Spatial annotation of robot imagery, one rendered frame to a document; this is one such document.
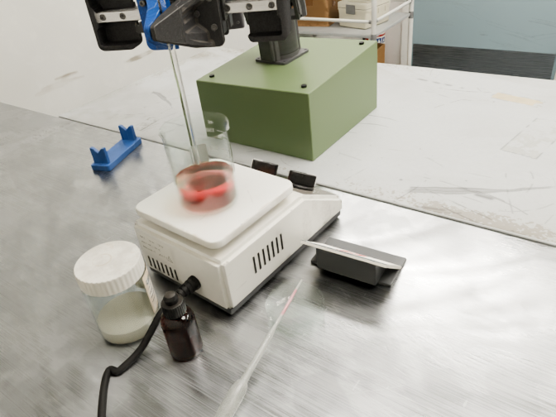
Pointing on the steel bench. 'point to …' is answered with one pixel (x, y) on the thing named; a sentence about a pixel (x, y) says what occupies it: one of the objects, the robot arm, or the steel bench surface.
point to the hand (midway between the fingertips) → (166, 23)
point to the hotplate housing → (237, 251)
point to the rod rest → (118, 152)
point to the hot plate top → (279, 187)
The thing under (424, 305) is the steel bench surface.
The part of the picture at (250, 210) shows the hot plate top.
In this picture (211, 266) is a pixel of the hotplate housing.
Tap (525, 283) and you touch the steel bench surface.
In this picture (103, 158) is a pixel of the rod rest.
